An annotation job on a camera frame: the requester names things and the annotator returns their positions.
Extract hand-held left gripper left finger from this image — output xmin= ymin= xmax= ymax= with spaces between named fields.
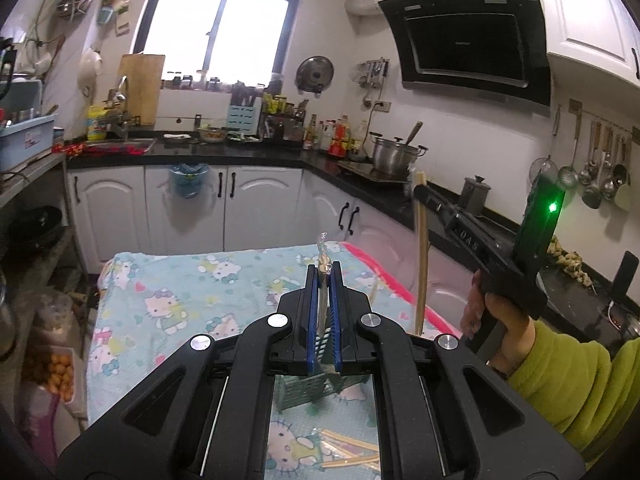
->
xmin=55 ymin=263 xmax=322 ymax=480

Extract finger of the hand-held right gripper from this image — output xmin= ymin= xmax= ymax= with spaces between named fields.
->
xmin=414 ymin=186 xmax=453 ymax=223

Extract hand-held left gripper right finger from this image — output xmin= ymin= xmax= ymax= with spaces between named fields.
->
xmin=327 ymin=262 xmax=586 ymax=480

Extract bare wooden chopstick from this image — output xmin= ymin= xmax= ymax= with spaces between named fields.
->
xmin=414 ymin=172 xmax=426 ymax=336

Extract green plastic utensil basket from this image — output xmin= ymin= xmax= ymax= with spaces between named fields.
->
xmin=277 ymin=372 xmax=375 ymax=412

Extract bunch of wooden chopsticks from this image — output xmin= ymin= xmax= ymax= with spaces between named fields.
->
xmin=312 ymin=427 xmax=382 ymax=472

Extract hanging small utensils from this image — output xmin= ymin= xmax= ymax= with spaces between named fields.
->
xmin=355 ymin=57 xmax=391 ymax=106

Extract person's right hand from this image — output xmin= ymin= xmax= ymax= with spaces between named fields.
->
xmin=460 ymin=270 xmax=536 ymax=377

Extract steel canister with lid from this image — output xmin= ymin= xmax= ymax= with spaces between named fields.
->
xmin=459 ymin=175 xmax=492 ymax=216

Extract steel stock pot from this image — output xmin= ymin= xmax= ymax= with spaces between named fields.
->
xmin=370 ymin=135 xmax=428 ymax=177

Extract black induction cooktop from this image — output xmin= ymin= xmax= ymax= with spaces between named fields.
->
xmin=337 ymin=160 xmax=416 ymax=184

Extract row of hanging ladles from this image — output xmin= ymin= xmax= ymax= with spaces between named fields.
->
xmin=552 ymin=102 xmax=635 ymax=211

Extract cat print tablecloth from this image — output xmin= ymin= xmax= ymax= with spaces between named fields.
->
xmin=87 ymin=242 xmax=466 ymax=480

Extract black kitchen countertop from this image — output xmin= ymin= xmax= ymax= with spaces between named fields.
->
xmin=65 ymin=135 xmax=640 ymax=348

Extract spice rack with jars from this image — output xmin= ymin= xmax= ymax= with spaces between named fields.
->
xmin=264 ymin=94 xmax=308 ymax=141

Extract black range hood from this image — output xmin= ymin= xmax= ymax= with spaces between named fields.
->
xmin=378 ymin=0 xmax=552 ymax=107

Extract round steel pan lid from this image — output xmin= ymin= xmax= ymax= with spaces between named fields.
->
xmin=295 ymin=56 xmax=335 ymax=95

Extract blue plastic bag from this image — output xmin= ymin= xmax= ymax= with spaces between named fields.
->
xmin=169 ymin=162 xmax=210 ymax=200

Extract blue knife block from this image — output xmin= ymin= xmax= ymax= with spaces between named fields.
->
xmin=227 ymin=100 xmax=263 ymax=137

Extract white kitchen cabinets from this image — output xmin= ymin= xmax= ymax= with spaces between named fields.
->
xmin=65 ymin=164 xmax=481 ymax=311

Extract red chili peppers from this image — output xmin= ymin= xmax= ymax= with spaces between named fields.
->
xmin=52 ymin=142 xmax=148 ymax=158

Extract blue framed window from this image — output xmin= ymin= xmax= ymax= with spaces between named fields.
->
xmin=131 ymin=0 xmax=311 ymax=91

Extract wooden cutting board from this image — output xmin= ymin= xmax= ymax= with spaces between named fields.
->
xmin=117 ymin=54 xmax=166 ymax=127

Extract black wok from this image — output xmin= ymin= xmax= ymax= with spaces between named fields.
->
xmin=10 ymin=205 xmax=66 ymax=251

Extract yellow dish soap bottle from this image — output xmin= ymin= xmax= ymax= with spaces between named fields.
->
xmin=87 ymin=105 xmax=108 ymax=142

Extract steel faucet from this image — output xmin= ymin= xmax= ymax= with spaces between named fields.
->
xmin=107 ymin=76 xmax=132 ymax=142

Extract metal shelf unit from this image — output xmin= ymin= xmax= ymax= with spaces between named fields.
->
xmin=0 ymin=152 xmax=88 ymax=411

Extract white plastic dipper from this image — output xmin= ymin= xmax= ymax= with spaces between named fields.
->
xmin=80 ymin=49 xmax=103 ymax=98

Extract blue plastic storage box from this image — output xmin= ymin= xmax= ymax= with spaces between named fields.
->
xmin=0 ymin=112 xmax=58 ymax=173

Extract wire strainer ladle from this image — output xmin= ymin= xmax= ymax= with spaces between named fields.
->
xmin=529 ymin=156 xmax=560 ymax=186

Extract white wall cabinet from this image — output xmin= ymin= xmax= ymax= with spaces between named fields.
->
xmin=532 ymin=0 xmax=640 ymax=83

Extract green wall caddy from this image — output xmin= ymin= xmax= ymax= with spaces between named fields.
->
xmin=100 ymin=0 xmax=131 ymax=36

